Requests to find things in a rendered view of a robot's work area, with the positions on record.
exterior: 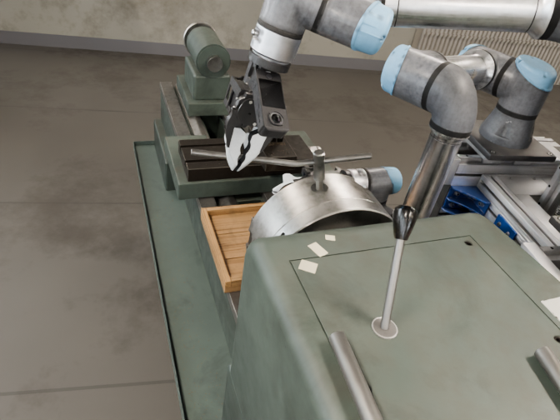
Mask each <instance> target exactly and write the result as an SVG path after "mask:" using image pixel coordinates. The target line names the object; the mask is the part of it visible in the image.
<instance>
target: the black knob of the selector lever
mask: <svg viewBox="0 0 560 420"><path fill-rule="evenodd" d="M417 219H418V210H417V209H416V208H415V207H412V206H407V205H401V204H400V205H398V206H396V207H395V208H394V211H393V214H392V225H393V236H394V238H396V239H400V240H406V241H407V240H408V238H409V237H410V235H411V233H412V230H413V228H414V225H415V223H416V221H417Z"/></svg>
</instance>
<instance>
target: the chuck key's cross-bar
mask: <svg viewBox="0 0 560 420"><path fill-rule="evenodd" d="M191 155H192V156H199V157H207V158H221V159H227V154H226V153H225V152H214V151H207V150H199V149H191ZM371 158H372V154H371V153H370V152H369V153H360V154H353V155H344V156H336V157H325V162H324V163H325V164H326V163H341V162H349V161H357V160H365V159H371ZM251 163H266V164H273V165H281V166H289V167H302V166H311V165H315V162H314V160H313V159H306V160H297V161H295V160H287V159H279V158H271V157H258V156H256V158H254V159H253V160H252V161H251Z"/></svg>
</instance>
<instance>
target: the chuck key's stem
mask: <svg viewBox="0 0 560 420"><path fill-rule="evenodd" d="M313 160H314V162H315V165H313V179H314V180H315V181H316V190H317V191H322V190H323V180H324V179H325V163H324V162H325V152H324V151H323V150H322V149H317V150H315V151H314V152H313Z"/></svg>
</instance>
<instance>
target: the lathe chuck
mask: <svg viewBox="0 0 560 420"><path fill-rule="evenodd" d="M355 181H356V180H355V178H354V177H350V176H347V175H343V174H336V173H327V174H325V179H324V180H323V184H324V185H326V186H327V191H326V192H324V193H315V192H313V191H312V190H311V188H312V186H313V185H315V184H316V181H315V180H314V179H313V176H311V177H306V178H304V179H301V180H299V181H296V182H294V183H292V184H290V185H288V186H287V187H285V188H284V189H282V190H281V191H279V192H277V193H276V194H275V195H273V196H272V197H271V198H270V199H269V200H268V201H267V202H266V203H265V204H264V205H263V206H262V207H261V208H260V210H259V211H258V212H257V214H256V216H255V217H254V219H253V220H252V222H251V224H250V227H249V229H248V231H249V232H250V233H252V242H253V241H254V240H256V239H258V238H266V237H274V235H275V234H276V233H277V232H278V231H279V230H280V229H281V228H282V227H283V226H285V225H286V224H287V223H288V222H290V221H291V220H292V219H294V218H295V217H296V216H298V215H299V214H301V213H304V212H305V211H307V210H308V209H310V208H314V207H316V206H318V205H320V204H323V203H327V202H331V201H335V200H339V199H347V198H356V199H363V200H368V201H370V202H373V203H376V204H377V205H379V206H381V207H382V208H384V207H383V206H382V205H381V203H380V202H379V201H378V200H377V199H376V198H375V197H374V195H373V194H372V193H371V191H370V190H369V189H368V188H367V186H366V185H363V186H360V185H359V184H358V183H356V182H355Z"/></svg>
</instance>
